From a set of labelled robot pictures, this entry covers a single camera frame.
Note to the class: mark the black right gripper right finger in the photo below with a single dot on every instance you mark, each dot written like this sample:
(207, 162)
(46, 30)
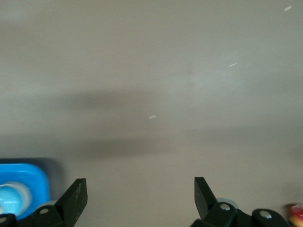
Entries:
(204, 201)

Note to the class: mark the blue plastic tray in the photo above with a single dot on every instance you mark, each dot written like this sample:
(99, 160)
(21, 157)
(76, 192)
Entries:
(35, 179)

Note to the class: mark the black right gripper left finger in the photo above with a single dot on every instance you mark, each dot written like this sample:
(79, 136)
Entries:
(71, 201)

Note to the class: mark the blue dome desk bell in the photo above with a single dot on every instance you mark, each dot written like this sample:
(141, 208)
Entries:
(11, 198)

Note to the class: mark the red emergency stop orange base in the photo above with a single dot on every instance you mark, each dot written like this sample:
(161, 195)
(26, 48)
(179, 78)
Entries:
(296, 211)

